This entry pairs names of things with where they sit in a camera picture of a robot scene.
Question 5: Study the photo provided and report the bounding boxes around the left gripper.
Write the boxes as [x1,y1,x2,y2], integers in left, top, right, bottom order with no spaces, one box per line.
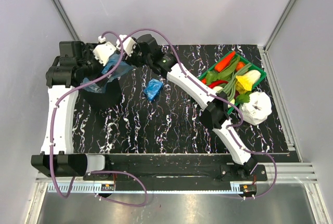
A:
[78,43,117,87]

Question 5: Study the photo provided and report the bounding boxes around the detached blue trash bag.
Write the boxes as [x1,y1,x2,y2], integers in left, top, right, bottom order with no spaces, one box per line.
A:
[83,54,133,94]

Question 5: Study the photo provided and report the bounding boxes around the blue trash bag roll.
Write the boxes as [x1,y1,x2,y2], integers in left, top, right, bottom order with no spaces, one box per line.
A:
[144,79,163,101]

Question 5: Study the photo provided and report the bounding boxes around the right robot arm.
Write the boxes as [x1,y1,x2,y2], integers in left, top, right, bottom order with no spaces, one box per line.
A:
[122,34,258,180]

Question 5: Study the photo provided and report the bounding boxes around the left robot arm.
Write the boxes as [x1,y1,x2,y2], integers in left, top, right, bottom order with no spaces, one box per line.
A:
[31,41,113,180]

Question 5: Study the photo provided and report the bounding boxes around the black trash bin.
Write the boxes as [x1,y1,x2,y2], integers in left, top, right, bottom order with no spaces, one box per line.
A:
[80,81,122,110]

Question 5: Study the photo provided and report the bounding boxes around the red chili pepper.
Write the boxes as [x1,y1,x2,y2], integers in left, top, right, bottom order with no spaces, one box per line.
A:
[208,80,228,89]

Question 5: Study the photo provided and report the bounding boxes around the orange carrot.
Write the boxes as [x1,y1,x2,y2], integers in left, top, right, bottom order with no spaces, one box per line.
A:
[214,51,236,72]

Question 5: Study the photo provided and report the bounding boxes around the green vegetable basket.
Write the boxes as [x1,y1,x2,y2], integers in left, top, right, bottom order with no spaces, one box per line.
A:
[198,51,267,106]

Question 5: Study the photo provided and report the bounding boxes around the green long beans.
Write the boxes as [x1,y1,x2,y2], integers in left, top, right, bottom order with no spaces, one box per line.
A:
[222,63,252,95]

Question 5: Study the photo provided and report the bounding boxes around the small orange tomato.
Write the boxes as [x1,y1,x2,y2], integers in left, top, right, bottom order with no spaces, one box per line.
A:
[235,61,246,72]

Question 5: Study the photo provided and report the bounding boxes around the yellow white cabbage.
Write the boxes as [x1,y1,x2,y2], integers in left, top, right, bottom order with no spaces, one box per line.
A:
[236,70,261,94]

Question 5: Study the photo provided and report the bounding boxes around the green leafy vegetable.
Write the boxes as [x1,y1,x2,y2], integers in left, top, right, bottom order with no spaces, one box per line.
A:
[235,91,252,104]

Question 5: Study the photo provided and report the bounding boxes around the white crumpled paper ball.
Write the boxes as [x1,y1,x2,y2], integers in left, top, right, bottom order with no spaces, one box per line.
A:
[239,91,272,126]

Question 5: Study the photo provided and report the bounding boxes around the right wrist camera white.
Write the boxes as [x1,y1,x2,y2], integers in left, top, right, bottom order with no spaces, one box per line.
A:
[119,35,136,57]

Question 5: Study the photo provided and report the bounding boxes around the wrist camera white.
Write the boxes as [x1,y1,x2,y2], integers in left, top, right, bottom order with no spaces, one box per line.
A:
[93,36,117,66]
[119,35,136,57]

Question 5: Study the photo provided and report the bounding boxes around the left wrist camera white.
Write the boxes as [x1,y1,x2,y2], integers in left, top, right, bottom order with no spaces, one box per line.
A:
[93,36,117,66]

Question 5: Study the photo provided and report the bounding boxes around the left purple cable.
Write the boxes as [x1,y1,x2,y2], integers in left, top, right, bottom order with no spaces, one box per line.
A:
[50,31,149,207]

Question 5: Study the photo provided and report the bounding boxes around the purple cable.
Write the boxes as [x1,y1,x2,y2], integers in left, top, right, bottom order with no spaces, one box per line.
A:
[50,31,149,207]
[120,28,278,200]

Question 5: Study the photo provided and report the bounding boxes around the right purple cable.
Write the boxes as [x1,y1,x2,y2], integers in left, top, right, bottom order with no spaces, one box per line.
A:
[120,28,278,200]

